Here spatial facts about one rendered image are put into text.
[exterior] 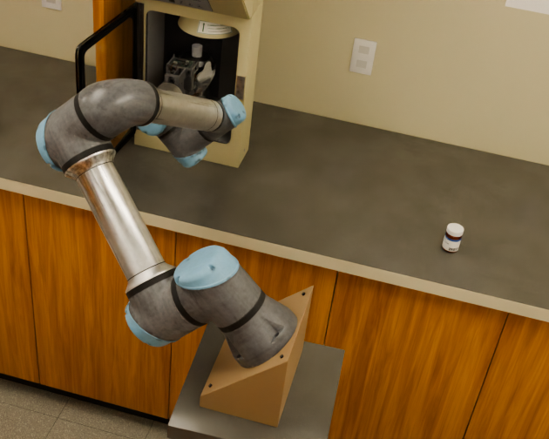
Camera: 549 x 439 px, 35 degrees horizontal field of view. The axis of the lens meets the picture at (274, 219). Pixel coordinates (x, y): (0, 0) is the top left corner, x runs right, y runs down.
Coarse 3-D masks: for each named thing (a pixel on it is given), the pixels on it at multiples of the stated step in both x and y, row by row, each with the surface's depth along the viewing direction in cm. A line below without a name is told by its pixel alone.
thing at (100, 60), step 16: (96, 32) 210; (112, 32) 218; (128, 32) 226; (96, 48) 212; (112, 48) 220; (128, 48) 229; (96, 64) 214; (112, 64) 223; (128, 64) 232; (96, 80) 217; (112, 144) 237
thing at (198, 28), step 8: (184, 24) 232; (192, 24) 231; (200, 24) 230; (208, 24) 230; (216, 24) 230; (192, 32) 231; (200, 32) 230; (208, 32) 230; (216, 32) 230; (224, 32) 231; (232, 32) 233
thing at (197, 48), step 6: (192, 48) 232; (198, 48) 232; (186, 54) 234; (192, 54) 233; (198, 54) 233; (204, 54) 235; (192, 60) 231; (198, 60) 232; (204, 60) 232; (210, 60) 234
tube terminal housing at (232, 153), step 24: (144, 0) 227; (144, 24) 231; (240, 24) 224; (144, 48) 235; (240, 48) 228; (144, 72) 240; (240, 72) 232; (144, 144) 254; (216, 144) 247; (240, 144) 245
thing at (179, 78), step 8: (168, 64) 221; (176, 64) 222; (184, 64) 223; (192, 64) 223; (168, 72) 223; (176, 72) 219; (184, 72) 220; (192, 72) 221; (168, 80) 218; (176, 80) 217; (184, 80) 223; (192, 80) 223; (184, 88) 224; (192, 88) 224
